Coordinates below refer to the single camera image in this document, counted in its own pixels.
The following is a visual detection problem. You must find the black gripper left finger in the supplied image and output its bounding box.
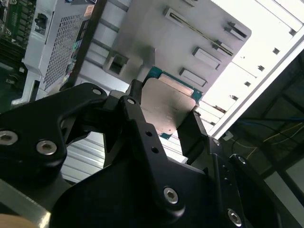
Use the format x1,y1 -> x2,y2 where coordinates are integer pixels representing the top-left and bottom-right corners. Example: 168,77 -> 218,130
0,79 -> 186,219

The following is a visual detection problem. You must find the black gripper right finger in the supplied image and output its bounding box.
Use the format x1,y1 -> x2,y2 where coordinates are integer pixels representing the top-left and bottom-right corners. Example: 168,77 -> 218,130
178,110 -> 304,228

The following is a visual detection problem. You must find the silver CPU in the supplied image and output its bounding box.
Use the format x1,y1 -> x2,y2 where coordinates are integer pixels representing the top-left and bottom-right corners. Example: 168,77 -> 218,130
140,66 -> 205,139

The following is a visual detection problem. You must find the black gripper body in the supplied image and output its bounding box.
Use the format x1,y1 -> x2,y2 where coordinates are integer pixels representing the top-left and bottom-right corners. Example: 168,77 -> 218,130
51,155 -> 227,228

